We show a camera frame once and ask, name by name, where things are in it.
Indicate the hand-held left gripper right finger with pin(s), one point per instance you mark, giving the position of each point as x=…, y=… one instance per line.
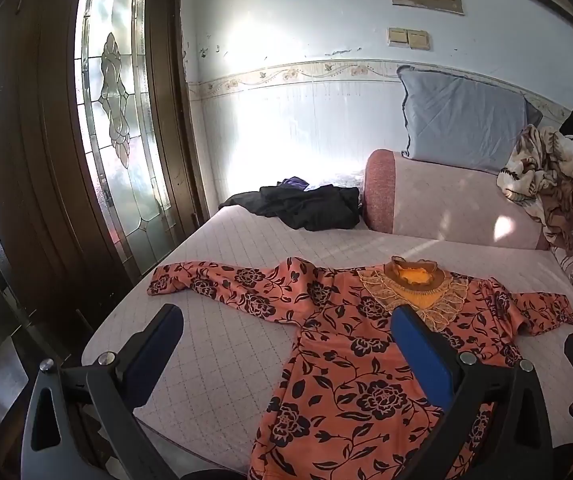
x=424, y=355

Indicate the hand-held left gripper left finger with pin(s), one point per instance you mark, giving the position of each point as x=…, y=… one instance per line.
x=154, y=355

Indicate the orange floral dress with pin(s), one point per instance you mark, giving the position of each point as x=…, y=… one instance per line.
x=346, y=385

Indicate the black clothes pile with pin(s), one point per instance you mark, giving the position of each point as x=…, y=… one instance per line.
x=311, y=207

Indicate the quilted white bed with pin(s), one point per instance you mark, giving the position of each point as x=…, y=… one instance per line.
x=226, y=360

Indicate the pink quilted bolster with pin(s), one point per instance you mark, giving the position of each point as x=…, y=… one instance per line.
x=441, y=200

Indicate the beige floral crumpled cloth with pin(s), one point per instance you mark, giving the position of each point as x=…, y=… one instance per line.
x=541, y=170

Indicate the purple cloth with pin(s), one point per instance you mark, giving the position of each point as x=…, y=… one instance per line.
x=294, y=183

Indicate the blue-grey pillow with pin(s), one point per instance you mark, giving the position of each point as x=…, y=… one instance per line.
x=461, y=120

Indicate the beige wall switch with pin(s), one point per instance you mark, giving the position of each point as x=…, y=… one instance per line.
x=419, y=40
x=398, y=37

